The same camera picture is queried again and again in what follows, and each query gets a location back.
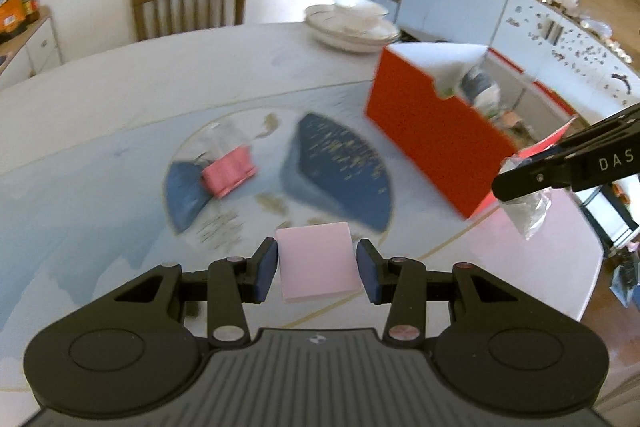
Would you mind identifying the orange snack bag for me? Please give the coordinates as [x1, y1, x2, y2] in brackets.
[0, 0, 26, 38]

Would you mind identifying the pink sticky note pad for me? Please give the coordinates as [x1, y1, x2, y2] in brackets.
[276, 222, 363, 304]

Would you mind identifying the speckled white cabinet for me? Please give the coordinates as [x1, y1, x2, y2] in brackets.
[492, 0, 640, 122]

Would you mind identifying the wooden chair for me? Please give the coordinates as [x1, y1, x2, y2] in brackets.
[132, 0, 248, 42]

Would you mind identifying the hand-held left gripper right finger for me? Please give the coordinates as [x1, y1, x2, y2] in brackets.
[356, 238, 521, 348]

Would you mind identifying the pink binder clip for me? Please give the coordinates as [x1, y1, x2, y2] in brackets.
[201, 145, 259, 199]

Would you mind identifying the white bowl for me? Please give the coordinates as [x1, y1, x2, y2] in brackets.
[332, 0, 390, 32]

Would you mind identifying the round marble desktop table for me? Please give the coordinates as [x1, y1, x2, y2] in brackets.
[0, 22, 603, 408]

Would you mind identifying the red cardboard box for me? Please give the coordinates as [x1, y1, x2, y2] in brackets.
[364, 42, 581, 220]

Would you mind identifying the clear red plastic wrapper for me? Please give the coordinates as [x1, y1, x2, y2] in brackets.
[500, 117, 578, 240]

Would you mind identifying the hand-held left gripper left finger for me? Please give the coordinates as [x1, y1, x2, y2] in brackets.
[114, 238, 279, 348]

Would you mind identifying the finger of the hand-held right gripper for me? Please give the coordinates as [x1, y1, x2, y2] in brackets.
[491, 148, 577, 204]

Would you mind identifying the white plate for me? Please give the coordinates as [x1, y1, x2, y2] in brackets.
[310, 24, 401, 54]

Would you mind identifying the stack of white dishes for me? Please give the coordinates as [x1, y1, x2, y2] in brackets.
[305, 3, 398, 45]

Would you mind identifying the white side cabinet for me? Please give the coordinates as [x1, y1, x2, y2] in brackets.
[0, 7, 63, 90]

